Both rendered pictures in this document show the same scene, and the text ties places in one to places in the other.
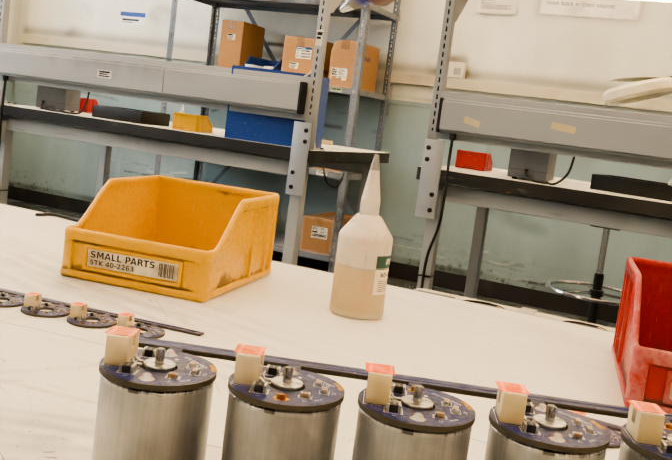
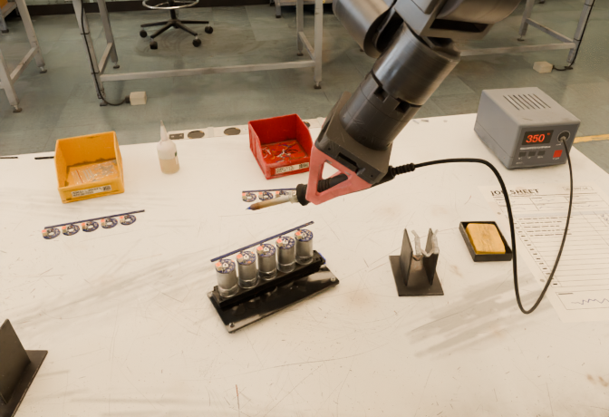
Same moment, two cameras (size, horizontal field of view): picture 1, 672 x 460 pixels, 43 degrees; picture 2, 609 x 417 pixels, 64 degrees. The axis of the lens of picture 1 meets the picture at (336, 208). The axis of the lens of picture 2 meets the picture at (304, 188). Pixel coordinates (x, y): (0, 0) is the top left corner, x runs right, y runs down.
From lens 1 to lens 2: 0.47 m
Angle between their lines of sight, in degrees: 43
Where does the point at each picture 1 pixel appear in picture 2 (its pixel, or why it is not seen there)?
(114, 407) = (225, 276)
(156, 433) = (232, 276)
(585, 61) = not seen: outside the picture
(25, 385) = (133, 259)
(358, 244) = (167, 152)
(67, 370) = (134, 248)
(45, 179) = not seen: outside the picture
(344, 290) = (167, 167)
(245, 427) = (245, 268)
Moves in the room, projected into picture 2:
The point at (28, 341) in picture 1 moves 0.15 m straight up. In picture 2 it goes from (108, 243) to (81, 157)
